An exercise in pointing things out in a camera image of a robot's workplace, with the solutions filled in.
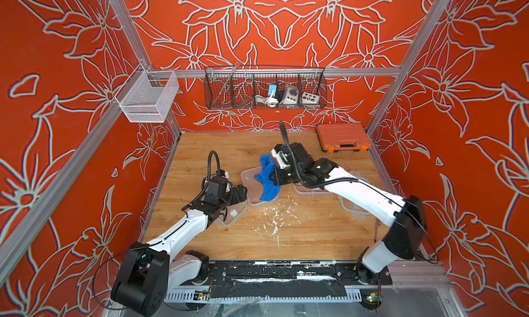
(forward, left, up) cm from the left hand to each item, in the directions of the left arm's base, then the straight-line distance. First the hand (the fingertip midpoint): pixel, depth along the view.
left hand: (240, 190), depth 87 cm
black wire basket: (+45, +6, +22) cm, 51 cm away
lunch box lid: (-8, +4, -8) cm, 12 cm away
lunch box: (-2, -6, +4) cm, 8 cm away
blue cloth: (-5, -13, +10) cm, 17 cm away
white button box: (+38, -30, +22) cm, 53 cm away
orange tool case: (+36, -51, -1) cm, 63 cm away
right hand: (-1, -11, +12) cm, 16 cm away
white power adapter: (+35, -21, +24) cm, 48 cm away
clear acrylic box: (+33, +46, +24) cm, 61 cm away
